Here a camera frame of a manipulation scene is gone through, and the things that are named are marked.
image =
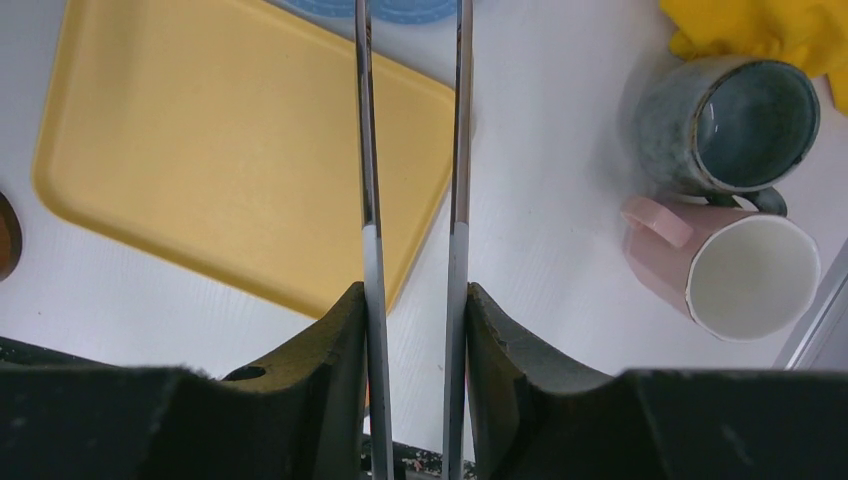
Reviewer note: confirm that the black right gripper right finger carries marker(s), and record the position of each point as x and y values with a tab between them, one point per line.
537	413

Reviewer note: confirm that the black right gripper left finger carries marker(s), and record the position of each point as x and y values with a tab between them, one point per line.
295	413

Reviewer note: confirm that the yellow garment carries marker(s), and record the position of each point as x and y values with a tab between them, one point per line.
810	35

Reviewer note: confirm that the grey mug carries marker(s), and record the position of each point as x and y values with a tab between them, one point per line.
727	127

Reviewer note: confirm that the yellow serving tray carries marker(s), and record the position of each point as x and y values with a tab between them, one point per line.
219	135

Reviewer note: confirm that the brown round coaster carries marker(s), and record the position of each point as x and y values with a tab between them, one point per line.
11	238

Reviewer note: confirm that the blue three-tier cake stand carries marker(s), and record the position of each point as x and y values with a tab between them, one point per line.
406	12

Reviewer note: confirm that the pink mug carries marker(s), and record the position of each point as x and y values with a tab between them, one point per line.
740	275

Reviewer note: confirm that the metal serving tongs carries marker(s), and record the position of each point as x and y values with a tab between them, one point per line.
455	349

